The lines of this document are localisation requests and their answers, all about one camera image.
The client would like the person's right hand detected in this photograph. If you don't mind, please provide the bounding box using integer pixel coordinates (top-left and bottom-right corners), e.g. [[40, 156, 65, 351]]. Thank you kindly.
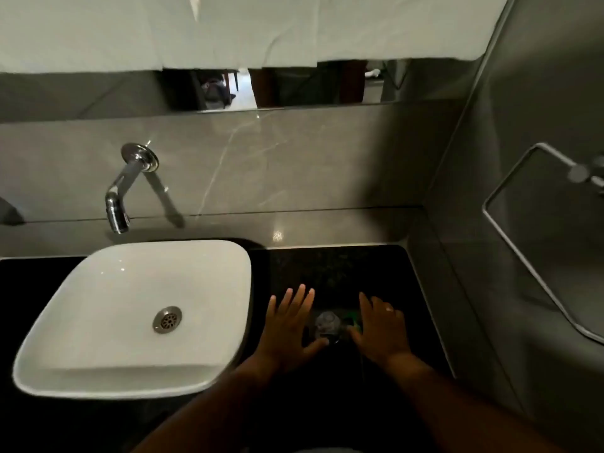
[[348, 292, 412, 369]]

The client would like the person's left hand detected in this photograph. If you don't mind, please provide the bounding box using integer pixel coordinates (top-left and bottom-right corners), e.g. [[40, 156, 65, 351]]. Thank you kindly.
[[254, 284, 329, 374]]

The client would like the person's right forearm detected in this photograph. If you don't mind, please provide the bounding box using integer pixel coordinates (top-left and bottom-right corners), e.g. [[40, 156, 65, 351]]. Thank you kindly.
[[383, 353, 564, 453]]

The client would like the person's left forearm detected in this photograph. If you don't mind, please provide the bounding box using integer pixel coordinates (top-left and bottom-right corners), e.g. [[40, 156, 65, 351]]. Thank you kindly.
[[132, 357, 280, 453]]

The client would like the small clear bottle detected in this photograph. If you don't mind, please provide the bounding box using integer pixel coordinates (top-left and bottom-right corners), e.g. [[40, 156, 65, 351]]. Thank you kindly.
[[314, 310, 342, 345]]

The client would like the round metal sink drain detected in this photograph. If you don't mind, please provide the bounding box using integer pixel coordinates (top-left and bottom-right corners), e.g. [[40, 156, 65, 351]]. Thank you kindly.
[[152, 306, 183, 334]]

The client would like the white square sink basin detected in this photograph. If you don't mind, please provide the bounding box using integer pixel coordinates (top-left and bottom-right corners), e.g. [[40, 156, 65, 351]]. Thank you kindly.
[[12, 239, 253, 400]]

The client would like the white cloth over mirror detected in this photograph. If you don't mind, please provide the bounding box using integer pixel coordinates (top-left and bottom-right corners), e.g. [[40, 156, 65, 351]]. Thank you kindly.
[[0, 0, 511, 75]]

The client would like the chrome towel ring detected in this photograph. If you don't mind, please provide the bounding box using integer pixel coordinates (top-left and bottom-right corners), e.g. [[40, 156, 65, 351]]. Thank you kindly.
[[482, 142, 604, 346]]

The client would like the chrome wall faucet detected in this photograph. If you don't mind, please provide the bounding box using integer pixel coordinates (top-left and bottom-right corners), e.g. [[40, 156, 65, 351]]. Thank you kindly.
[[105, 142, 159, 235]]

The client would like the wall mirror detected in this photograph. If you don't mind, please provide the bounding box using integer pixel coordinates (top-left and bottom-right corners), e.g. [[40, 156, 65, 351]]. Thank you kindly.
[[0, 57, 488, 124]]

